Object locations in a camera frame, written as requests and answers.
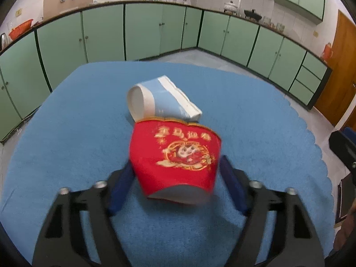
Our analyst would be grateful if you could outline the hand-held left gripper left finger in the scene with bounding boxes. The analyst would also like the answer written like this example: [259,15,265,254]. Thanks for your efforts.
[32,161,137,267]

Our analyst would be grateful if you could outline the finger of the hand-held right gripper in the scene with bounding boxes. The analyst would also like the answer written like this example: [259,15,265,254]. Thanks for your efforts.
[329,127,356,171]

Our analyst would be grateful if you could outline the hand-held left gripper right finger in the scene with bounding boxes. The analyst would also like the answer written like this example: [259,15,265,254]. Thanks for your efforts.
[218,154,326,267]

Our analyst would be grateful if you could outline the red paper cup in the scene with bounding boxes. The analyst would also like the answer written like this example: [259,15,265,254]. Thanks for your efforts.
[129,117,223,205]

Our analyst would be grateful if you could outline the person's right hand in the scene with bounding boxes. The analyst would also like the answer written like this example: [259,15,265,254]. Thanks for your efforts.
[333,208,356,260]

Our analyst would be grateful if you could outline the blue foam mat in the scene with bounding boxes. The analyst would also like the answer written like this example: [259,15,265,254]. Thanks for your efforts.
[0,61,336,267]

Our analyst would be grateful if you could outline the wooden door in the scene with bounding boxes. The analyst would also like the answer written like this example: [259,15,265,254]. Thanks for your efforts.
[314,10,356,130]

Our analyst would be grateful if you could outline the blue white paper cup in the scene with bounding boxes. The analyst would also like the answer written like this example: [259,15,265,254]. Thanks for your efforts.
[126,75,203,124]

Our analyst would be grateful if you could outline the glass jars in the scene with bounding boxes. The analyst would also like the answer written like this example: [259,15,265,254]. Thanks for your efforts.
[263,17,285,32]

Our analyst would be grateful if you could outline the green base cabinet run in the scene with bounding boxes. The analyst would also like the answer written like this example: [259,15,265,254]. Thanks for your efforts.
[0,1,333,145]

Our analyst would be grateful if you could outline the black wok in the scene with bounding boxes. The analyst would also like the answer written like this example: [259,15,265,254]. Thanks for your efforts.
[244,9,262,22]

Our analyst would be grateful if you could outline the orange plastic basin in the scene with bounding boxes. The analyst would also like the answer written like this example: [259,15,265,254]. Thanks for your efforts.
[8,19,34,40]

